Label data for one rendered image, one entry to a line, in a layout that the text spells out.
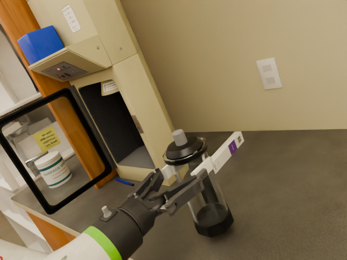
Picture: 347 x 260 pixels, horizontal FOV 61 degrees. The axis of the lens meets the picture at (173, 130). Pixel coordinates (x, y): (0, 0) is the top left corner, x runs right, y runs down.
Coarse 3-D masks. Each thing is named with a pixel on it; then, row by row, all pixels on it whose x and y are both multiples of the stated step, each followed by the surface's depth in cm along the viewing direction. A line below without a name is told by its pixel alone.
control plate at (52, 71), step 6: (54, 66) 97; (60, 66) 96; (66, 66) 95; (72, 66) 94; (48, 72) 105; (54, 72) 104; (60, 72) 102; (66, 72) 101; (72, 72) 100; (78, 72) 99; (84, 72) 98; (60, 78) 109; (66, 78) 108
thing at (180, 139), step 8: (176, 136) 67; (184, 136) 67; (192, 136) 70; (176, 144) 68; (184, 144) 67; (192, 144) 66; (200, 144) 67; (168, 152) 67; (176, 152) 66; (184, 152) 65; (192, 152) 65
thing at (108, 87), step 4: (108, 80) 105; (112, 80) 104; (104, 84) 106; (108, 84) 105; (112, 84) 104; (104, 88) 106; (108, 88) 105; (112, 88) 104; (116, 88) 104; (104, 92) 107; (108, 92) 105; (112, 92) 104
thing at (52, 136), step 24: (24, 120) 106; (48, 120) 111; (72, 120) 116; (24, 144) 106; (48, 144) 111; (72, 144) 116; (48, 168) 111; (72, 168) 117; (96, 168) 123; (48, 192) 112; (72, 192) 117
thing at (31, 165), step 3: (30, 162) 106; (33, 162) 107; (30, 165) 106; (33, 165) 106; (30, 168) 106; (33, 168) 107; (36, 168) 107; (33, 171) 107; (36, 171) 107; (39, 171) 108; (36, 174) 107; (39, 174) 108
